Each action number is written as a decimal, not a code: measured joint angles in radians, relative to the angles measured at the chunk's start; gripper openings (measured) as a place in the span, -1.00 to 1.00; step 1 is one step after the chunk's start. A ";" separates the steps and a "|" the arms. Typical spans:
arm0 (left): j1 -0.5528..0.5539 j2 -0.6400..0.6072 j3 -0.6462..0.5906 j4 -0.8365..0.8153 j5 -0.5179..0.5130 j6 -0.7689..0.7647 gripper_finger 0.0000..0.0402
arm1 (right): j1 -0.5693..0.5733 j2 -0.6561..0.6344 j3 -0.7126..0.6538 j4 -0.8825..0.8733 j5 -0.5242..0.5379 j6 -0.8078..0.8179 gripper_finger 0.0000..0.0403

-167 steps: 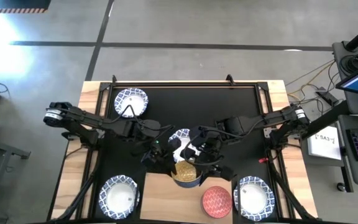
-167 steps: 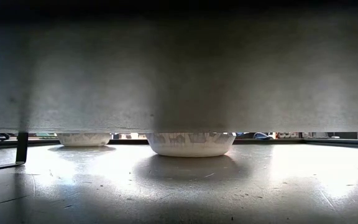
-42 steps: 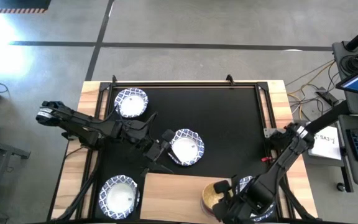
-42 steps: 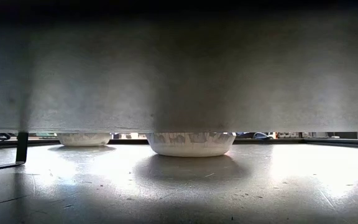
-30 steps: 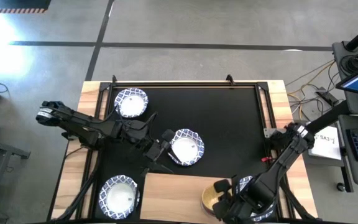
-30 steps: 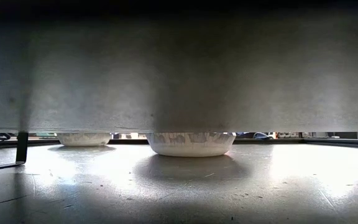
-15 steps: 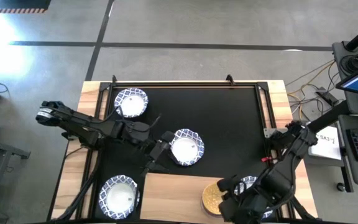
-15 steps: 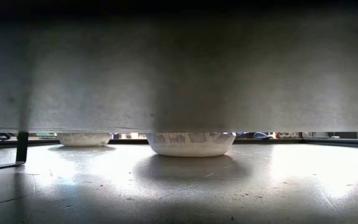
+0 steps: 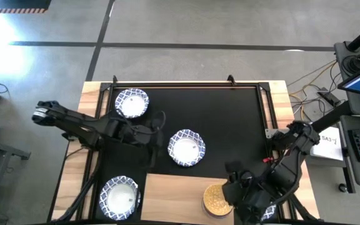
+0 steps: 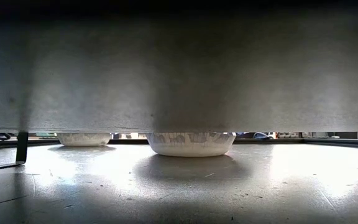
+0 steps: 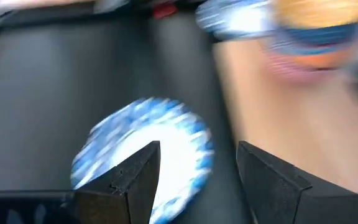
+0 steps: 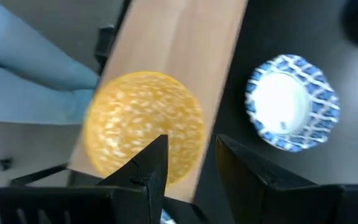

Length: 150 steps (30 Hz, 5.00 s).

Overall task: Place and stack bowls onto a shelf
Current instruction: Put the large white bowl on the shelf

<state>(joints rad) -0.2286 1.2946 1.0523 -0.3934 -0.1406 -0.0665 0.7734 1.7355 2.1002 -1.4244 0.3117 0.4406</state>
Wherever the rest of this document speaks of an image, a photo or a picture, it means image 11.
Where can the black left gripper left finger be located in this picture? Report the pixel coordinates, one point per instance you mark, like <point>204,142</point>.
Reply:
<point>129,193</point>

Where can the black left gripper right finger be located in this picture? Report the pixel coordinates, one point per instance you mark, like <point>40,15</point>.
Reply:
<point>278,199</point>

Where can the blue white patterned paper plate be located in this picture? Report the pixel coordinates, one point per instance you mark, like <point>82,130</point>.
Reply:
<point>179,149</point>
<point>238,20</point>

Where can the red zigzag bowl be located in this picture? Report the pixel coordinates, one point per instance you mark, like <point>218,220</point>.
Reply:
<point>297,70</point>

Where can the blue bowl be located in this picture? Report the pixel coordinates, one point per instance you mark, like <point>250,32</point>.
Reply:
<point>319,37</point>

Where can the yellow bowl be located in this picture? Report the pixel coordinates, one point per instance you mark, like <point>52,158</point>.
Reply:
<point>325,12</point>

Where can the wooden shelf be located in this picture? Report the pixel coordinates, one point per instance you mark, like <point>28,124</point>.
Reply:
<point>291,124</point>

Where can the small red tag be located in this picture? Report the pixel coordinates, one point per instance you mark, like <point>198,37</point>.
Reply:
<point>165,10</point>

